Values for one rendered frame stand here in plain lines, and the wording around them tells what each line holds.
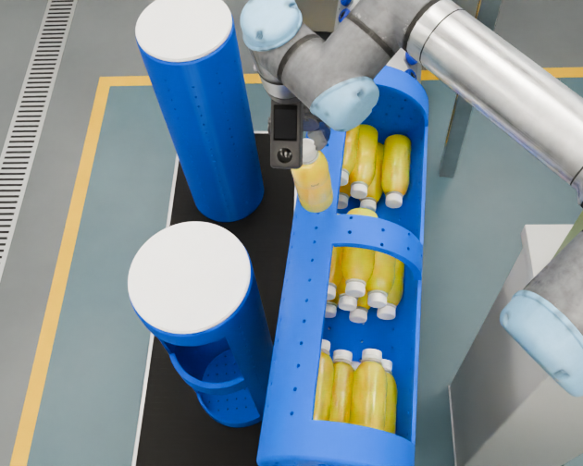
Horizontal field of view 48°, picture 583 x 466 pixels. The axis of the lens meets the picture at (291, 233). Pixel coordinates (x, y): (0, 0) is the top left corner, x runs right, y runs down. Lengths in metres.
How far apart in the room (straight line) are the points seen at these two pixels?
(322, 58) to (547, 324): 0.39
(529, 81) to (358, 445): 0.66
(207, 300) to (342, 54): 0.79
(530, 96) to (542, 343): 0.25
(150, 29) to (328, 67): 1.23
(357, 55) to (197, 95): 1.22
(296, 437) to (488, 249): 1.71
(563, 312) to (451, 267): 1.97
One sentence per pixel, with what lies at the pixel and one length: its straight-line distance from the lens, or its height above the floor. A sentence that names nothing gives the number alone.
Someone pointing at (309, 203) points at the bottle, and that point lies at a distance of 1.22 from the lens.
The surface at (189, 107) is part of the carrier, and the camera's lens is 2.01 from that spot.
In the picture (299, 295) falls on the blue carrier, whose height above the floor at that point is 1.20.
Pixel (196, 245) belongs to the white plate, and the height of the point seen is 1.04.
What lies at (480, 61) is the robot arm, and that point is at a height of 1.81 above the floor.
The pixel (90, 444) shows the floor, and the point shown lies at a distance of 2.54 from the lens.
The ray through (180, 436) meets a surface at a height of 0.15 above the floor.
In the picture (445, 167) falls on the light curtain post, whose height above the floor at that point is 0.07.
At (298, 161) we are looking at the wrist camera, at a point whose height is 1.55.
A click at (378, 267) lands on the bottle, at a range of 1.36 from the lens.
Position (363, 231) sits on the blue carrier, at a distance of 1.27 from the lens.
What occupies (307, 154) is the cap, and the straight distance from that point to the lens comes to 1.11.
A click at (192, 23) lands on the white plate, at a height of 1.04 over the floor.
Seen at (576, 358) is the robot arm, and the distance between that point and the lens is 0.69.
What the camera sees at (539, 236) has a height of 1.15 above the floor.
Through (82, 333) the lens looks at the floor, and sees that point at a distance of 2.68.
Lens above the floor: 2.34
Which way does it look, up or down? 61 degrees down
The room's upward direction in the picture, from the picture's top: 7 degrees counter-clockwise
